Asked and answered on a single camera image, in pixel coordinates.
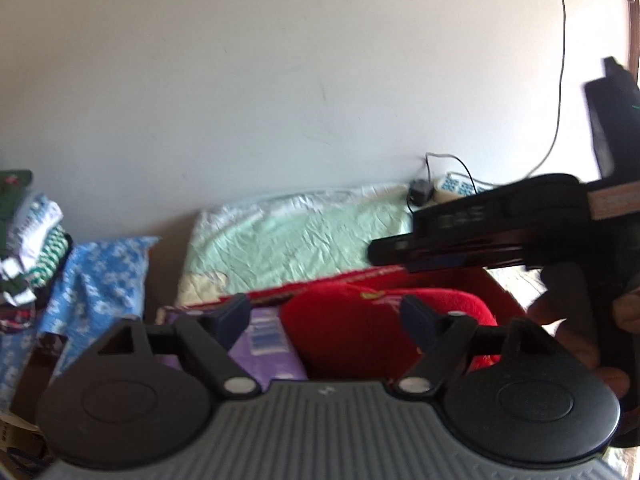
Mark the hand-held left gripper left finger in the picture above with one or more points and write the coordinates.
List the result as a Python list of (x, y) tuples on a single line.
[(234, 319)]

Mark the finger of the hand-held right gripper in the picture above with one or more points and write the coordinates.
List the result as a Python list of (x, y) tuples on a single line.
[(500, 207), (450, 252)]

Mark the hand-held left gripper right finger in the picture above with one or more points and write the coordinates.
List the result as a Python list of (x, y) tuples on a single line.
[(416, 320)]

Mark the person's right hand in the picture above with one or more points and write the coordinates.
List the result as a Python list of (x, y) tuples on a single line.
[(575, 342)]

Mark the blue patterned tape roll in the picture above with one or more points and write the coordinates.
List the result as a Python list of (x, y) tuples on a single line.
[(455, 186)]

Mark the purple packet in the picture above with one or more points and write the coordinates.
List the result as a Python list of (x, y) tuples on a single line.
[(272, 355)]

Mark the red plush cloth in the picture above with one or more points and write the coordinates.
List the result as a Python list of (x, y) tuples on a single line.
[(350, 330)]

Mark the black power adapter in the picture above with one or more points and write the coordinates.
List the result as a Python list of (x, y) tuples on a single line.
[(421, 191)]

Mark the white patterned cloth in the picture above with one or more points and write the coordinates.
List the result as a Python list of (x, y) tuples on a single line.
[(522, 287)]

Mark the light green crinkled sheet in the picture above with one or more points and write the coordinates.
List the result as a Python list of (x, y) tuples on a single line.
[(290, 240)]

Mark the blue floral cloth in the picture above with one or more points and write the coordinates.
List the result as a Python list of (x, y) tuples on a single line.
[(95, 285)]

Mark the pile of folded clothes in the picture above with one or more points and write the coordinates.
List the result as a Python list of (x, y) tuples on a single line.
[(35, 245)]

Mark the cardboard box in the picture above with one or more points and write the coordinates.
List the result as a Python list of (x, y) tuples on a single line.
[(20, 447)]

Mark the wooden window frame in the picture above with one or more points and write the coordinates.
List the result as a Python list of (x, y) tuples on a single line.
[(633, 15)]

